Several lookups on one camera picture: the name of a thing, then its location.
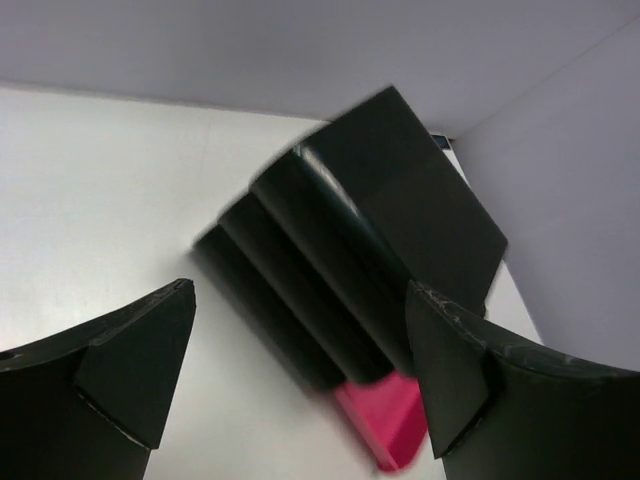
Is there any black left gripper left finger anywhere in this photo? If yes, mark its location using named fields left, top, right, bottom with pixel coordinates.
left=1, top=278, right=196, bottom=479

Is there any blue label sticker right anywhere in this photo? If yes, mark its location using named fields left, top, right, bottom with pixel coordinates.
left=431, top=133, right=452, bottom=151

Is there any black drawer cabinet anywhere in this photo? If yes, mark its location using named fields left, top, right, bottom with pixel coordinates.
left=194, top=87, right=508, bottom=386

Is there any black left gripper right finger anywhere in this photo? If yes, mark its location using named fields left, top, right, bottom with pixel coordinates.
left=406, top=282, right=639, bottom=479

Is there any pink bottom drawer black knob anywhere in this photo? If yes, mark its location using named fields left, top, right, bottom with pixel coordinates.
left=333, top=372, right=427, bottom=474

